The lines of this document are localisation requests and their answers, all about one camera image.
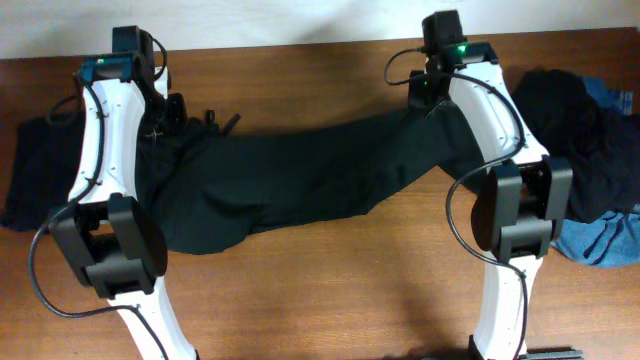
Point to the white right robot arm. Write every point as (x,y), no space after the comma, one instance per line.
(522,202)

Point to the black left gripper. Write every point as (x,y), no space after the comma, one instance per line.
(180,120)

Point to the blue striped garment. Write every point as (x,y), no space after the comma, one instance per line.
(613,239)

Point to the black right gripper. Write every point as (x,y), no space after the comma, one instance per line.
(420,96)

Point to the black base bracket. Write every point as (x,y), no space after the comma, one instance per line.
(548,354)

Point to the black trousers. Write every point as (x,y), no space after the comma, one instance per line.
(208,191)

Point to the black folded garment left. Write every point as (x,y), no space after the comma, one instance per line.
(44,170)

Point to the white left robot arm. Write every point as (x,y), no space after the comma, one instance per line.
(110,243)

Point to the black garment right pile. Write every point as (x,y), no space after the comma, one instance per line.
(601,145)

